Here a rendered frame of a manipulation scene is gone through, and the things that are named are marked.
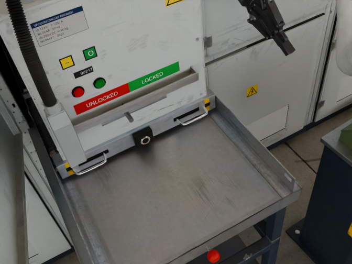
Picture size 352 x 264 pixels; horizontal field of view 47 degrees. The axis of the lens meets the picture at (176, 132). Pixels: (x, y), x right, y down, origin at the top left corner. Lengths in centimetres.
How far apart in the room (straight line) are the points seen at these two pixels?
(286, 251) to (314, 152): 63
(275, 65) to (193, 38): 79
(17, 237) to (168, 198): 43
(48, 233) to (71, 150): 92
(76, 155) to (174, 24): 42
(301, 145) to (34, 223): 147
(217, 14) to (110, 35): 59
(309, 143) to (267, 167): 122
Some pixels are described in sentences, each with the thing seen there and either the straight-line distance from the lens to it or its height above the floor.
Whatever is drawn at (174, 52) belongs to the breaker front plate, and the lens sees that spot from 114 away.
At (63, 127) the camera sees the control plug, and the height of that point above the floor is 115.
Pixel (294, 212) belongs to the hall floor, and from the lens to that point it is 213.
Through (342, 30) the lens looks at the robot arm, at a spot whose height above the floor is 102.
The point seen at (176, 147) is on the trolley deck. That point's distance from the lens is 126.
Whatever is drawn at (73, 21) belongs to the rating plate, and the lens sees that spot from 97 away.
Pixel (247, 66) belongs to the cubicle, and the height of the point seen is 71.
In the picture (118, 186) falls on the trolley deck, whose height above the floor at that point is 85.
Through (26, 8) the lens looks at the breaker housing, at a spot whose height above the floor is 139.
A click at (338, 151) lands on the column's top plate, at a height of 75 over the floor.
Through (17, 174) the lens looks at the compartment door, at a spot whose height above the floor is 84.
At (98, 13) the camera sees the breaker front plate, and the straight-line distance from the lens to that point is 98.
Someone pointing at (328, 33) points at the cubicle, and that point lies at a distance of 205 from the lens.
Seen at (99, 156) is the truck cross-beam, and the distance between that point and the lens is 124.
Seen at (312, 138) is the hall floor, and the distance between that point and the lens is 245.
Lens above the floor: 181
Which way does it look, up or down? 48 degrees down
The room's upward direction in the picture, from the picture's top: 8 degrees counter-clockwise
